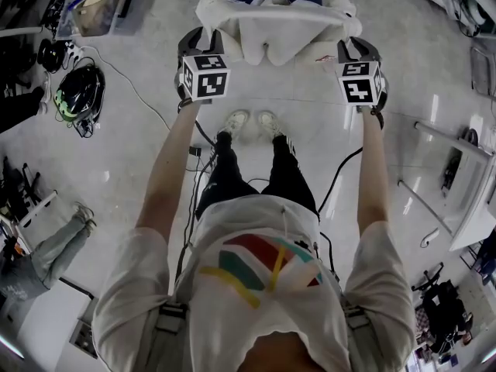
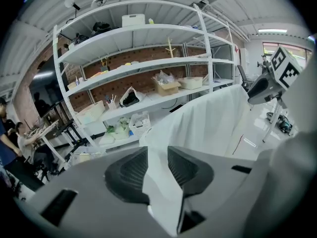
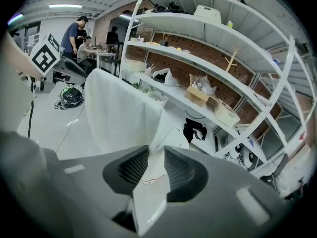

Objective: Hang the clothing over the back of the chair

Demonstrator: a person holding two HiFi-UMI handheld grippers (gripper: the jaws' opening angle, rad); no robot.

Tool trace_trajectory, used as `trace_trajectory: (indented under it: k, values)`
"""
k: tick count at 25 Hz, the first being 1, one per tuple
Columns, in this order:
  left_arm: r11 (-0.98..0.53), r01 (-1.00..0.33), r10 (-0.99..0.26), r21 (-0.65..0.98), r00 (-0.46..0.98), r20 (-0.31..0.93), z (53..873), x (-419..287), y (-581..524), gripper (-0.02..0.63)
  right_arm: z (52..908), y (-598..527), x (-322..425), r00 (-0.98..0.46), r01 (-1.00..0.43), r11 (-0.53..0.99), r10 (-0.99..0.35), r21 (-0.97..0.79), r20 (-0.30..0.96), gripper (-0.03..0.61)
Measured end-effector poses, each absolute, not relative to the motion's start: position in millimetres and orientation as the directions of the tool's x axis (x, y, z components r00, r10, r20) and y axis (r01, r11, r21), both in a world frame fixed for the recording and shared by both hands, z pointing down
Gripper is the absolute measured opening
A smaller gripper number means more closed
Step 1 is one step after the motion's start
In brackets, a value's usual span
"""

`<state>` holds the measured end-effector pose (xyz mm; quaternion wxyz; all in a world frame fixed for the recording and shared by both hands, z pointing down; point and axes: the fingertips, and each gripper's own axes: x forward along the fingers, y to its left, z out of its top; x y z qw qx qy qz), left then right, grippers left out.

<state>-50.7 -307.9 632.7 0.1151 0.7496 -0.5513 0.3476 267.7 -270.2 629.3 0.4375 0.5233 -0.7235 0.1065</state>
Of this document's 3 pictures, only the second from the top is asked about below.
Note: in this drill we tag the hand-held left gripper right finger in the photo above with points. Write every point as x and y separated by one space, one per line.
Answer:
190 172

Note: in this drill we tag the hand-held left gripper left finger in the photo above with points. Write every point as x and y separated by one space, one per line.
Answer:
126 180

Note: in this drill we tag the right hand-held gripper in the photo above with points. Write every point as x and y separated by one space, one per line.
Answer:
284 68

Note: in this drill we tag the ceiling light bar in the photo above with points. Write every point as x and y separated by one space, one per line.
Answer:
272 31

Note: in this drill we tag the white pillow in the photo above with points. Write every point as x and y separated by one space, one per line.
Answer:
107 140

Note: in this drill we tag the clear plastic storage bin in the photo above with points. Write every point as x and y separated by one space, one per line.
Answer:
85 157

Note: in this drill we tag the white box with plants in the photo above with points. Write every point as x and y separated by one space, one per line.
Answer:
119 131

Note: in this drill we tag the black teal bag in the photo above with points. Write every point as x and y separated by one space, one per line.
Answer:
284 124

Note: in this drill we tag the white basket with cups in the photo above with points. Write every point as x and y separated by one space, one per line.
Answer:
140 124

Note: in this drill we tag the white pen holder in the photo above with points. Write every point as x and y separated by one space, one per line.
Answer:
112 105

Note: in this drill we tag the black and white bag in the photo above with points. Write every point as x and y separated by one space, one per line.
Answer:
131 98

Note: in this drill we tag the white shallow basket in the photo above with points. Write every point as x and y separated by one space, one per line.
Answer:
190 83

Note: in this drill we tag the cardboard box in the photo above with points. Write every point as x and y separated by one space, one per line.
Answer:
167 85

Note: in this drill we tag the wooden top desk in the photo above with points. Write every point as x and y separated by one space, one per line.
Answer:
42 130

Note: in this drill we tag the person's white printed t-shirt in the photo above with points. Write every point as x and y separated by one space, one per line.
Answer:
297 172

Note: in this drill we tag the wooden branch rack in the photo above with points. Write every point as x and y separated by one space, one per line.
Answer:
170 47

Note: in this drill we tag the white metal shelving unit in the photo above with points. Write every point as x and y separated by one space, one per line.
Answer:
138 48

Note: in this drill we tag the white rectangular case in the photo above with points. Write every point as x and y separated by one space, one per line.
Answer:
133 20

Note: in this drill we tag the black wall screen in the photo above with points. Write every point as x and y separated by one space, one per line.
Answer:
48 90

